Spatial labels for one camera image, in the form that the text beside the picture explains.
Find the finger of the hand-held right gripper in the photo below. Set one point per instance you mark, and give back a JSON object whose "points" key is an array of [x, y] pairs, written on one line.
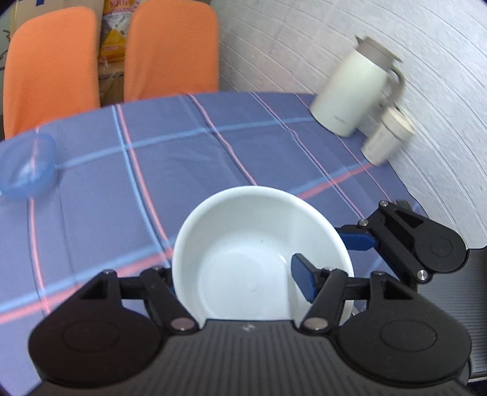
{"points": [[355, 240]]}

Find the blue plaid tablecloth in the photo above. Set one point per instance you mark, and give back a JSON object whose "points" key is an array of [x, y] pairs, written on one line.
{"points": [[171, 152]]}

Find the yellow snack bag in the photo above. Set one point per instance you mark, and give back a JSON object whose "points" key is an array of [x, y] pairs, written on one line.
{"points": [[114, 34]]}

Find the orange chair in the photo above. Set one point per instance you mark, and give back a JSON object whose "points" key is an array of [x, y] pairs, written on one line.
{"points": [[49, 68], [171, 49]]}

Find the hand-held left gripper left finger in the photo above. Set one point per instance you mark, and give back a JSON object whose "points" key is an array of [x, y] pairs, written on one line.
{"points": [[159, 291]]}

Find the cardboard box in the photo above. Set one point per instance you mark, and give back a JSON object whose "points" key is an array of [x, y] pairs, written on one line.
{"points": [[110, 82]]}

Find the white lidded cup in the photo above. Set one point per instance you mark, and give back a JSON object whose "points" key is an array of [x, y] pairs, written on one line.
{"points": [[386, 139]]}

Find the white bowl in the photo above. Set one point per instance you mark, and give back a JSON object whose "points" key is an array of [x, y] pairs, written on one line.
{"points": [[243, 266]]}

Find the white thermos jug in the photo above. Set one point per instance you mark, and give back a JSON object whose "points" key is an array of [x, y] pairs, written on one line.
{"points": [[350, 83]]}

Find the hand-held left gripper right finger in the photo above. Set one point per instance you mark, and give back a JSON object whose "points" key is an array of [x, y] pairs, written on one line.
{"points": [[304, 278]]}

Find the blue plastic bowl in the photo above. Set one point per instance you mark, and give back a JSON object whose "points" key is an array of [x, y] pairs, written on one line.
{"points": [[26, 167]]}

